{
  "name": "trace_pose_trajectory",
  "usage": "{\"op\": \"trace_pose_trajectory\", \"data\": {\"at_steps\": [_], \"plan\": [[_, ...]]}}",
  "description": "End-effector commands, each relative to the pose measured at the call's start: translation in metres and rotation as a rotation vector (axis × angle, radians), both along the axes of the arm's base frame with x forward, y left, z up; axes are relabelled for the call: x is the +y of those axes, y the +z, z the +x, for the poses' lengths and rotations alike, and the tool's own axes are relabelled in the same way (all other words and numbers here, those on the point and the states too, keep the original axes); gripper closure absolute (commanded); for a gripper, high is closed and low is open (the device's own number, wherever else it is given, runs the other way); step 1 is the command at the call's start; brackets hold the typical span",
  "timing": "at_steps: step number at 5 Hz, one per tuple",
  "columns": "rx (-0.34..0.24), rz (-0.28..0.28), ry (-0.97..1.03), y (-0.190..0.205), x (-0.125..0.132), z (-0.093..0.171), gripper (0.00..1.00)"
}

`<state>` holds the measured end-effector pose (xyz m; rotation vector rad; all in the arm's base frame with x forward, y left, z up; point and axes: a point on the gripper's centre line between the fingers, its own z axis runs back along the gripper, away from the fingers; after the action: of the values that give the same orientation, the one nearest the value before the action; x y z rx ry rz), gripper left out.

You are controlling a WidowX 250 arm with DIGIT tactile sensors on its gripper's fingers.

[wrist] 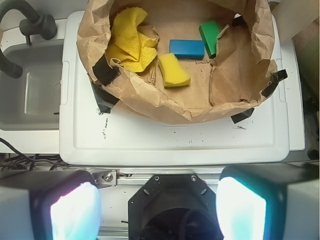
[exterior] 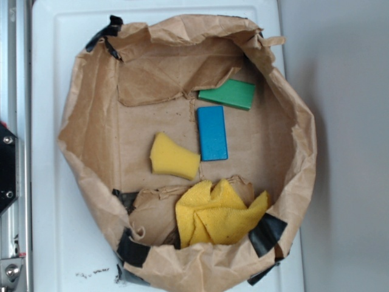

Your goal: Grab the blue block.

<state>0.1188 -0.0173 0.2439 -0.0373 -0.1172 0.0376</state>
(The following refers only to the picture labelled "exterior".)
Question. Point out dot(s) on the yellow sponge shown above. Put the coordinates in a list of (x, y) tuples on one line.
[(169, 158)]

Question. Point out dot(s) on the black mounting plate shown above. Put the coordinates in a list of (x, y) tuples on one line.
[(8, 168)]

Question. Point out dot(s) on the blue rectangular block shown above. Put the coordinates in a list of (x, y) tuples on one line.
[(212, 134)]

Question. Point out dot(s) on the yellow cloth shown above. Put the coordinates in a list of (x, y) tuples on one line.
[(217, 214)]

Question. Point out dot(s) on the white plastic tray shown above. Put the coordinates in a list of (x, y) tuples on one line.
[(69, 251)]

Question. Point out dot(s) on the green rectangular block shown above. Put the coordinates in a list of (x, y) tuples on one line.
[(232, 93)]

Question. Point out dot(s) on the metal frame rail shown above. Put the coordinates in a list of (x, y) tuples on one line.
[(16, 84)]

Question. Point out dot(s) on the brown paper bag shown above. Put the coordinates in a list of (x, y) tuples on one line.
[(132, 81)]

